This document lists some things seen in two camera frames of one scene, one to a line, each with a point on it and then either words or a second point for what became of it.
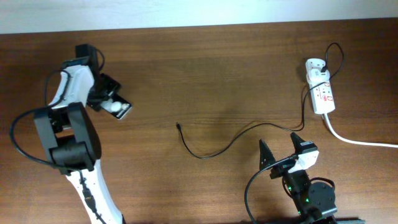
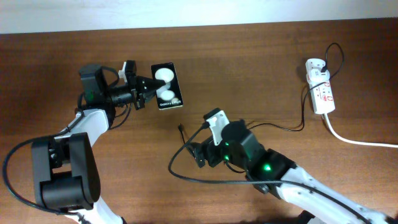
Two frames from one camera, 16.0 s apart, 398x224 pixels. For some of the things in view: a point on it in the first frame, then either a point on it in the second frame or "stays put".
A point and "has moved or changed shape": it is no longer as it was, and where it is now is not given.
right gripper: [267, 157] -> [201, 154]
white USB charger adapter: [316, 76] stays put
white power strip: [321, 93] stays put
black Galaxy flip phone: [115, 106] has moved or changed shape
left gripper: [113, 87] -> [139, 83]
